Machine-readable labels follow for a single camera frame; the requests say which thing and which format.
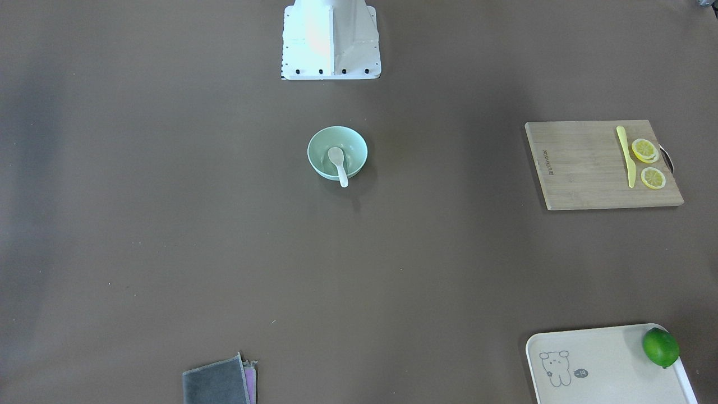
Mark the bamboo cutting board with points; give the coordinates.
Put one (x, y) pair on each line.
(581, 165)

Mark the green lime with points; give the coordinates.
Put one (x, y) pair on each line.
(660, 347)

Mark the upper lemon slice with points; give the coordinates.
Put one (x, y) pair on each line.
(642, 144)

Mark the grey folded cloth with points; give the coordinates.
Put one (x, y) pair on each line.
(219, 382)

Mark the lower lemon slice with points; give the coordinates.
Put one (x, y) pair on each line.
(653, 178)

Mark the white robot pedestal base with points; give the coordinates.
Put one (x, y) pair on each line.
(330, 40)

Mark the pink cloth under grey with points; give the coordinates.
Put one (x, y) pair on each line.
(251, 378)

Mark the yellow plastic knife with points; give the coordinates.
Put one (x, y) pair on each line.
(629, 163)

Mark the light green bowl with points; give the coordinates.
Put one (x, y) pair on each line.
(353, 145)

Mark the white ceramic spoon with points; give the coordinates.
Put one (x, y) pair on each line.
(336, 156)

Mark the cream rabbit tray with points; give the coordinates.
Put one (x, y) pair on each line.
(602, 365)

